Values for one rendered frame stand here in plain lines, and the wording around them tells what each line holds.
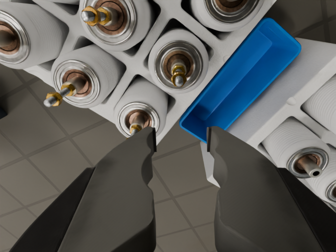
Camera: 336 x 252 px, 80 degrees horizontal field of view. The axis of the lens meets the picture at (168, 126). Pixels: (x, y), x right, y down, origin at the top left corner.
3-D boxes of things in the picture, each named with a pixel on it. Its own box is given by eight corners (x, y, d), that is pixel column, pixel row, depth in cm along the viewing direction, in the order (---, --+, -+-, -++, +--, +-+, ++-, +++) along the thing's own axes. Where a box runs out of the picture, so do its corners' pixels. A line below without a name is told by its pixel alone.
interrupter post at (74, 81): (73, 72, 33) (63, 78, 30) (87, 80, 33) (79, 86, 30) (69, 85, 34) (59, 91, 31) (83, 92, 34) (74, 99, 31)
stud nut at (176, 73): (188, 82, 25) (188, 83, 25) (176, 87, 26) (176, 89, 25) (181, 67, 25) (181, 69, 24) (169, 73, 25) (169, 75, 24)
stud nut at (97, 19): (83, 5, 22) (80, 5, 21) (99, 5, 22) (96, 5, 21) (86, 26, 23) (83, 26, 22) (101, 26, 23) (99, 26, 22)
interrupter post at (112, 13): (100, 10, 28) (91, 9, 25) (115, 4, 28) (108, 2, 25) (107, 28, 29) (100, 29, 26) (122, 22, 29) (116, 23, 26)
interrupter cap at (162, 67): (212, 69, 32) (213, 70, 31) (174, 98, 34) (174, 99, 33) (182, 28, 29) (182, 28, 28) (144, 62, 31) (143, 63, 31)
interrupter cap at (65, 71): (61, 49, 31) (59, 50, 30) (107, 73, 33) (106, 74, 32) (50, 91, 34) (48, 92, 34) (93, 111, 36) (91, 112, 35)
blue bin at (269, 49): (204, 125, 64) (210, 146, 54) (176, 106, 62) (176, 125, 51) (279, 41, 52) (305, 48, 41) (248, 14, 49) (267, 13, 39)
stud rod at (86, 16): (103, 12, 27) (79, 10, 20) (110, 12, 27) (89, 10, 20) (104, 20, 27) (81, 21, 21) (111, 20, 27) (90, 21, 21)
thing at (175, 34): (206, 52, 47) (221, 70, 31) (174, 78, 50) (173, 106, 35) (181, 16, 44) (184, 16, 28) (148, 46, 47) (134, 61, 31)
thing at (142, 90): (124, 87, 52) (101, 118, 36) (151, 62, 49) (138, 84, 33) (149, 113, 55) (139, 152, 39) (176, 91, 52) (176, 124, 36)
